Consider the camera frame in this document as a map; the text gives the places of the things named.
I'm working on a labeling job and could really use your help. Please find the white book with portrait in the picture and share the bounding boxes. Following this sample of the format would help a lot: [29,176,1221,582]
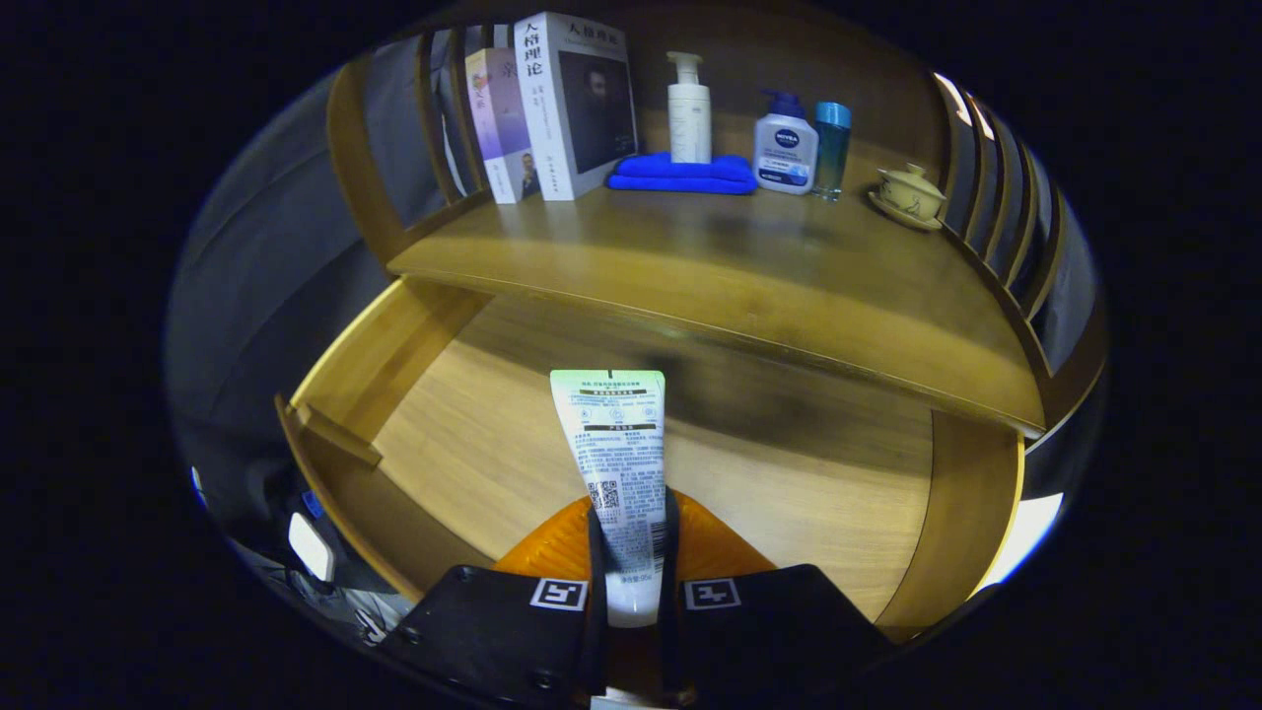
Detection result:
[513,12,640,202]

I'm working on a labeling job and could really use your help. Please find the white rounded device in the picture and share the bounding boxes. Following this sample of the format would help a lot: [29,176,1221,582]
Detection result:
[288,511,336,583]

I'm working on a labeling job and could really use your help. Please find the white cosmetic tube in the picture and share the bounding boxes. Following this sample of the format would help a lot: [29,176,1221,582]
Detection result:
[549,369,668,629]

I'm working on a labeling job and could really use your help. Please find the blue folded cloth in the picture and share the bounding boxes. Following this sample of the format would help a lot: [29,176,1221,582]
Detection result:
[605,152,758,195]

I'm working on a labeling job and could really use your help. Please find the white bottle with blue pump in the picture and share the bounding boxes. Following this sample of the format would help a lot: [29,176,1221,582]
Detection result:
[753,90,819,195]

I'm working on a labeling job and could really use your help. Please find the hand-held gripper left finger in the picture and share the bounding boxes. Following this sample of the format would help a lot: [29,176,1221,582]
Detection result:
[380,493,608,696]

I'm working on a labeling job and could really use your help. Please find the beige lidded teacup with saucer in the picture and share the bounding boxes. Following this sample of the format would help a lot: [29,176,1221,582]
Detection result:
[868,163,949,233]

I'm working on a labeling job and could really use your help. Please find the teal slim bottle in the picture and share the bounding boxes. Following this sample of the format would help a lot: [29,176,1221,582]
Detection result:
[811,102,853,201]

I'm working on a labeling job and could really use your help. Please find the brown wooden drawer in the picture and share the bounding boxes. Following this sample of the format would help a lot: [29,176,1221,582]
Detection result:
[274,276,1026,642]

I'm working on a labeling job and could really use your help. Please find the wooden countertop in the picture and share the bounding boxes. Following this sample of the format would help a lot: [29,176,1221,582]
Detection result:
[386,182,1046,435]

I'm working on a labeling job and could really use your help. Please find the purple book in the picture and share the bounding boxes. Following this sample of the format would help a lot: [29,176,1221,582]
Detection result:
[464,47,541,205]

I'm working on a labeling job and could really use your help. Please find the black backdrop cloth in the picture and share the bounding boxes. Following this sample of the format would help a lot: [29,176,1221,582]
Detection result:
[166,30,1103,524]

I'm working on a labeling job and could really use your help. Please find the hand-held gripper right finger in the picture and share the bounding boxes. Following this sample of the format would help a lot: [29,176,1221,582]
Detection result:
[659,488,898,706]

